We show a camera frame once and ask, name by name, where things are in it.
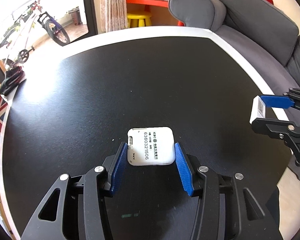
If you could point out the red kids table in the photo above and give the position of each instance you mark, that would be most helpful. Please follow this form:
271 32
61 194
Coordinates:
159 9

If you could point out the yellow plastic stool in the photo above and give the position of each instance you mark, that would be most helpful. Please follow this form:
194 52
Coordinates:
139 19

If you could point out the black red gloves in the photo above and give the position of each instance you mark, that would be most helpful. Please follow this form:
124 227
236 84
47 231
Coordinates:
12 79

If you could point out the white rectangular stick device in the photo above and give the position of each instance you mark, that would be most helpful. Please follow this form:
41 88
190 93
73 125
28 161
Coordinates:
258 109

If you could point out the black table mat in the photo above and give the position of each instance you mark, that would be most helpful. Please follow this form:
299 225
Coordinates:
67 116

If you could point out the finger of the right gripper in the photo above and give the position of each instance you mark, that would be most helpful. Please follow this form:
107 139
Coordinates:
278 129
290 99

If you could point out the beige curtain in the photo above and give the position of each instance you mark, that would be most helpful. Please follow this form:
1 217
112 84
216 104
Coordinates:
113 15

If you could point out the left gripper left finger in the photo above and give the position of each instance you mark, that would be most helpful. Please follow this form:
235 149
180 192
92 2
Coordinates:
117 168

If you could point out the grey sofa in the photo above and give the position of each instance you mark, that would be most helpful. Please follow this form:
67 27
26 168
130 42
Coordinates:
264 35

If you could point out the white square device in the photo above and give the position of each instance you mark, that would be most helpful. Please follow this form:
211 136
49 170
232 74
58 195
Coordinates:
150 146

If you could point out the white bicycle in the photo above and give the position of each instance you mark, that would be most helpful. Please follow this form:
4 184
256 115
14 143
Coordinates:
17 42

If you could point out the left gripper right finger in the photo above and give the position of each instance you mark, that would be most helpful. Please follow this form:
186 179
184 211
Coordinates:
185 170

